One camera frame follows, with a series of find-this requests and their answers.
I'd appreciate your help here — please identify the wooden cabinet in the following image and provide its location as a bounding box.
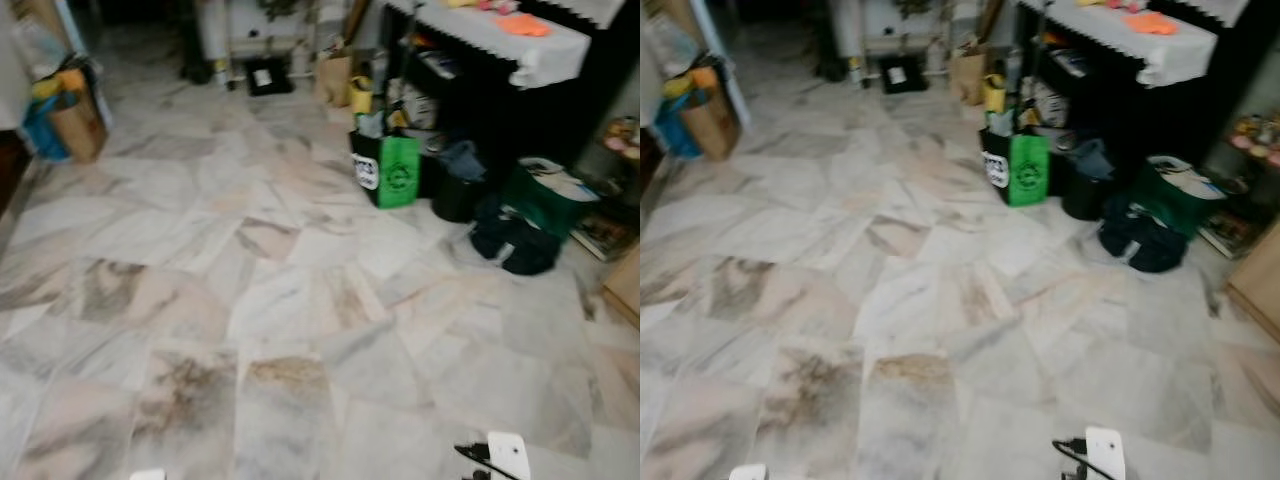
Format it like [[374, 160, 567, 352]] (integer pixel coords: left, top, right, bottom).
[[602, 246, 641, 329], [1226, 222, 1280, 343]]

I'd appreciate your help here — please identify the dark green tote bag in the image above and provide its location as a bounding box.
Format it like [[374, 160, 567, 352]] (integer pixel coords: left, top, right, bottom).
[[1133, 156, 1227, 239], [501, 158, 601, 243]]

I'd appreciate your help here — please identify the blue bag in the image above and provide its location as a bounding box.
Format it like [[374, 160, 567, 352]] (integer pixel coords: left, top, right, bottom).
[[22, 92, 71, 162], [655, 92, 703, 159]]

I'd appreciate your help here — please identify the dark navy bag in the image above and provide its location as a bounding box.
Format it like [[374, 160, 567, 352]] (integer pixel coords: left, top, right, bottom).
[[469, 196, 563, 277], [1098, 194, 1189, 274]]

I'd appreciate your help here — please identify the black table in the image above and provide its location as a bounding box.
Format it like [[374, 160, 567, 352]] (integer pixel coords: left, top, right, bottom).
[[378, 0, 641, 206], [1012, 0, 1280, 201]]

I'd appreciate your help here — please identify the black bucket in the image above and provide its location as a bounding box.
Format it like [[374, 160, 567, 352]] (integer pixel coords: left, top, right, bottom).
[[1061, 140, 1117, 221], [431, 142, 489, 224]]

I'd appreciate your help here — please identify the white scalloped table cloth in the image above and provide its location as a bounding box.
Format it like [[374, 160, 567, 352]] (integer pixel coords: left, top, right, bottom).
[[386, 0, 627, 91], [1017, 0, 1253, 89]]

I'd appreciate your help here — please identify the orange cloth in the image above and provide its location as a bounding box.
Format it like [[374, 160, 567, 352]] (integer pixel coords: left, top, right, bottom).
[[495, 12, 553, 39], [1123, 10, 1181, 37]]

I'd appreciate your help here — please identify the green shopping bag with print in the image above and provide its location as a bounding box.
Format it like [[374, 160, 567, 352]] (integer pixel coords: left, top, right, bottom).
[[350, 130, 422, 209], [983, 128, 1051, 207]]

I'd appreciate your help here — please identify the black box with white label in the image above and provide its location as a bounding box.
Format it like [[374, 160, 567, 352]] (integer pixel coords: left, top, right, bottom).
[[245, 58, 295, 98], [879, 56, 929, 96]]

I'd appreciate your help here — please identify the small brown paper bag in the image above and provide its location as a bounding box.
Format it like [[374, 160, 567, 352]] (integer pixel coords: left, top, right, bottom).
[[314, 48, 355, 109], [949, 46, 989, 106]]

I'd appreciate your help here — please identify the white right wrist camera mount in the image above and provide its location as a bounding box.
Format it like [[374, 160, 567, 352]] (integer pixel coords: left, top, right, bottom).
[[1085, 427, 1128, 480], [487, 432, 531, 480]]

